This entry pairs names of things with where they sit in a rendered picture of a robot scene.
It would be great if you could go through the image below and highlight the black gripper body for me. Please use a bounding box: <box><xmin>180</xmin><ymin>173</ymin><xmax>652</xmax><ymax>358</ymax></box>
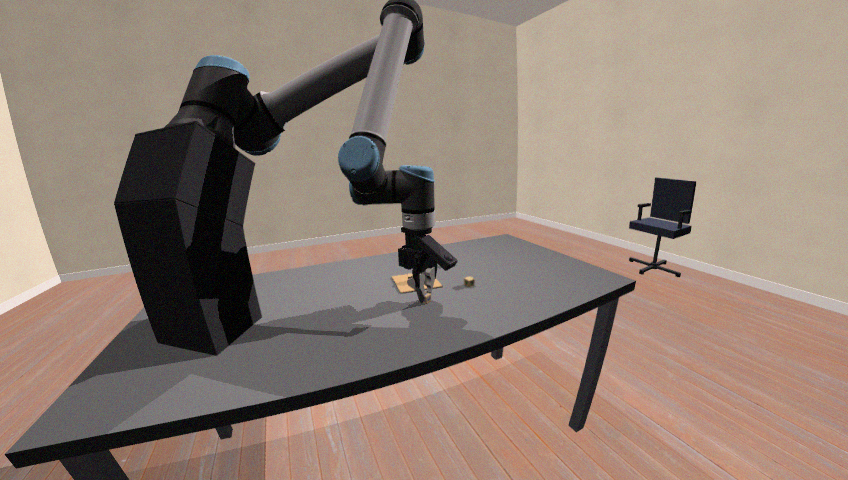
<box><xmin>398</xmin><ymin>227</ymin><xmax>435</xmax><ymax>272</ymax></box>

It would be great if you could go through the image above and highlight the tan flat mat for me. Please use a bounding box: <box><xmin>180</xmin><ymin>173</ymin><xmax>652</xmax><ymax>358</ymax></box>
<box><xmin>392</xmin><ymin>274</ymin><xmax>442</xmax><ymax>293</ymax></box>

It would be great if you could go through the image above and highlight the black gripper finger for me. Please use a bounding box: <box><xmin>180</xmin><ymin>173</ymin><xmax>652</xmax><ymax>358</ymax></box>
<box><xmin>422</xmin><ymin>262</ymin><xmax>437</xmax><ymax>294</ymax></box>
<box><xmin>407</xmin><ymin>260</ymin><xmax>425</xmax><ymax>303</ymax></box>

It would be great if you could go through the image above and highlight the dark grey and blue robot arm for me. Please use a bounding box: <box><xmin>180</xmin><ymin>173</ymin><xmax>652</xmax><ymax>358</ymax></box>
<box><xmin>165</xmin><ymin>0</ymin><xmax>435</xmax><ymax>230</ymax></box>

